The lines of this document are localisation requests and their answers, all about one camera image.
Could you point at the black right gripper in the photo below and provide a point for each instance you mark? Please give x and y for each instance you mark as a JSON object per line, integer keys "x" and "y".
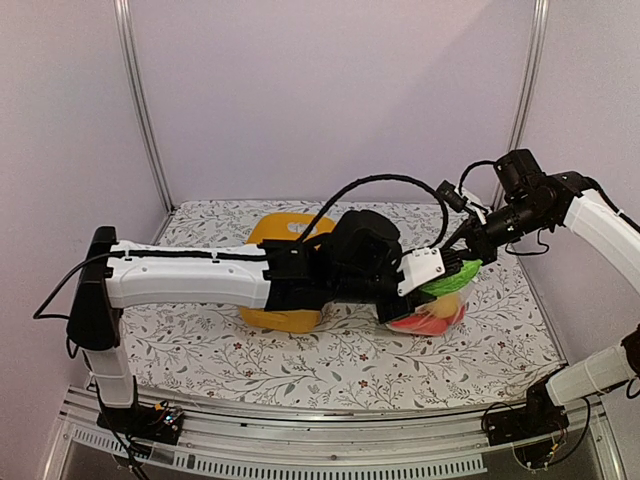
{"x": 480, "y": 247}

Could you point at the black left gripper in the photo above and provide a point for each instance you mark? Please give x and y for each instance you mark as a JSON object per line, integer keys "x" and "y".
{"x": 391, "y": 312}

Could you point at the red toy chili pepper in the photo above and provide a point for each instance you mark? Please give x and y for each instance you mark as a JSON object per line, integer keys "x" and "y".
{"x": 421, "y": 325}

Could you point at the clear zip top bag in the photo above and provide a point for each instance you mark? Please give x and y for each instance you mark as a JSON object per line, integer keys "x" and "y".
{"x": 464, "y": 295}

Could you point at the yellow toy lemon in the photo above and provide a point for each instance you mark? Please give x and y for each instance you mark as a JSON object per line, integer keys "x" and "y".
{"x": 445, "y": 306}

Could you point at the green toy cucumber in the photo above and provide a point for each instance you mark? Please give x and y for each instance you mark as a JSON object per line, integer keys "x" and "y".
{"x": 453, "y": 283}

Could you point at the red toy tomato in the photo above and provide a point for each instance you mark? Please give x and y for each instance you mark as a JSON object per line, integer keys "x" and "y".
{"x": 459, "y": 316}

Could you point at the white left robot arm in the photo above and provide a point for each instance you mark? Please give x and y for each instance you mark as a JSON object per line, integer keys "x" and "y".
{"x": 282, "y": 284}

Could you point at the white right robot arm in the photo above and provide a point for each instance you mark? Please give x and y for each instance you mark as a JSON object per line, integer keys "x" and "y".
{"x": 536, "y": 201}

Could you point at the yellow plastic basket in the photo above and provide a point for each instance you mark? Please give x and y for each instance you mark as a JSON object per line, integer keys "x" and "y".
{"x": 281, "y": 226}

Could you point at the floral tablecloth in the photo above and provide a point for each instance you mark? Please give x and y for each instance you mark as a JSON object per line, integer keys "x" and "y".
{"x": 502, "y": 345}

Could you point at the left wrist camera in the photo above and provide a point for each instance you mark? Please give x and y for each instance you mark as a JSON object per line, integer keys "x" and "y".
{"x": 423, "y": 265}

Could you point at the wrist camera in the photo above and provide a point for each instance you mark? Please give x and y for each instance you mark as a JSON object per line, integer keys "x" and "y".
{"x": 423, "y": 265}
{"x": 461, "y": 200}

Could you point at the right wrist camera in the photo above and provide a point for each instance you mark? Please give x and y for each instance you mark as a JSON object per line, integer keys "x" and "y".
{"x": 461, "y": 200}

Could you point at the right aluminium frame post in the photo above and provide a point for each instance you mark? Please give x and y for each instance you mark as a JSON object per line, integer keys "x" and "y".
{"x": 534, "y": 54}

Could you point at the aluminium frame post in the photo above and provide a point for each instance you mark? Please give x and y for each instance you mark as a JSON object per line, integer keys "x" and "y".
{"x": 534, "y": 54}
{"x": 126, "y": 34}

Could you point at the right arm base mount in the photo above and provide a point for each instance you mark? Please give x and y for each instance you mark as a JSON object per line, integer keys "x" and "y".
{"x": 539, "y": 416}

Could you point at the front aluminium rail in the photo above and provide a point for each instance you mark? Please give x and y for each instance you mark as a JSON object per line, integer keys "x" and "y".
{"x": 224, "y": 439}

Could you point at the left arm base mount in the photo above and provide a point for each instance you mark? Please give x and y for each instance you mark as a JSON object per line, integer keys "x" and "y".
{"x": 160, "y": 423}

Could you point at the left aluminium frame post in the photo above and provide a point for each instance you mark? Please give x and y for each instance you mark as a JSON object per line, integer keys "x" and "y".
{"x": 126, "y": 34}

